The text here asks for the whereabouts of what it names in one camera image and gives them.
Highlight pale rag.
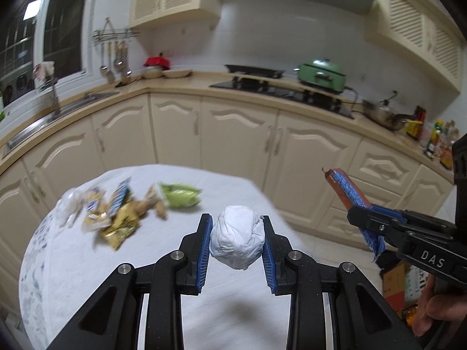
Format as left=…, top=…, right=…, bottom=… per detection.
left=33, top=62, right=55, bottom=81

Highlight white paper ball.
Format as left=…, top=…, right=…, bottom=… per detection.
left=209, top=205, right=265, bottom=271

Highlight row of condiment bottles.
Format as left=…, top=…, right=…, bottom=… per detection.
left=405, top=105, right=460, bottom=171

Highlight yellow snack bag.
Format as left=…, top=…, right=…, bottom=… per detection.
left=98, top=200, right=147, bottom=250

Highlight cream lattice upper cabinet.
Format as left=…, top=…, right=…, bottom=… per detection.
left=365, top=0, right=466, bottom=92
left=124, top=0, right=221, bottom=30

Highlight clear plastic bag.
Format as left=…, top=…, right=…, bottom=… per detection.
left=55, top=188, right=86, bottom=228

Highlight steel wok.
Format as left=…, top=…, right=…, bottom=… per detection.
left=361, top=98, right=413, bottom=132

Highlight green electric cooker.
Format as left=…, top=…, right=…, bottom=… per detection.
left=296, top=57, right=349, bottom=93

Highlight kitchen window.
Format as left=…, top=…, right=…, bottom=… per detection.
left=0, top=0, right=92, bottom=112

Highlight cream cabinet drawer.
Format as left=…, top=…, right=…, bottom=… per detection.
left=346, top=140, right=420, bottom=194
left=330, top=177, right=404, bottom=212
left=316, top=208, right=365, bottom=245

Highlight yellow white snack packet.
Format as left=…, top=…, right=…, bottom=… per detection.
left=82, top=186, right=110, bottom=234

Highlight tan snack packet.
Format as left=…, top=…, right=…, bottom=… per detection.
left=146, top=182, right=168, bottom=221

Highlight black gas stove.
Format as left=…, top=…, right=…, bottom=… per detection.
left=209, top=78, right=356, bottom=119

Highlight lime green snack packet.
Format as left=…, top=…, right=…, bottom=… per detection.
left=161, top=182, right=203, bottom=208

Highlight cream base cabinets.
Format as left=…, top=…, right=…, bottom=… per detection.
left=0, top=91, right=456, bottom=300

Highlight steel sink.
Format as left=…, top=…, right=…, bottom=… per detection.
left=2, top=90, right=121, bottom=157

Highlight red lidded bowl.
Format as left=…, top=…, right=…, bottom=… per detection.
left=143, top=56, right=171, bottom=70

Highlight blue orange wrapper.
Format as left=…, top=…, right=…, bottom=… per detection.
left=321, top=168, right=387, bottom=263

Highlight white green printed box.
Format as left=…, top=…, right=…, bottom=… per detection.
left=409, top=268, right=433, bottom=301

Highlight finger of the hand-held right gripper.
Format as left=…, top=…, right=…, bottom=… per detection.
left=348, top=206, right=414, bottom=254
left=368, top=207, right=456, bottom=230

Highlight steel spatula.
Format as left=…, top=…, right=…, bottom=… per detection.
left=106, top=44, right=115, bottom=83

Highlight yellow oil bottle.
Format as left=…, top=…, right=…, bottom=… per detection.
left=401, top=304, right=419, bottom=327

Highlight person's right hand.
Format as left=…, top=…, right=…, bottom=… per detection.
left=414, top=274, right=467, bottom=338

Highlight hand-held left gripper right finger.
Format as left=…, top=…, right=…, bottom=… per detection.
left=261, top=215, right=424, bottom=350

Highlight cardboard box with red base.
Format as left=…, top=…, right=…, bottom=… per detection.
left=379, top=262, right=420, bottom=312

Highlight dark blue snack packet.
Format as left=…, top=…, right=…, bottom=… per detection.
left=107, top=177, right=133, bottom=219

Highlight wire utensil rack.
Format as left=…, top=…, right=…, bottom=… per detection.
left=92, top=18, right=141, bottom=44

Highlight white towel covered table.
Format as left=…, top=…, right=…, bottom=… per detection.
left=18, top=164, right=296, bottom=350

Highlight steel faucet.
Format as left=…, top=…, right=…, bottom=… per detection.
left=46, top=76, right=62, bottom=115

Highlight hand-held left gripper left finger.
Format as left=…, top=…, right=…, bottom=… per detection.
left=46, top=213, right=214, bottom=350

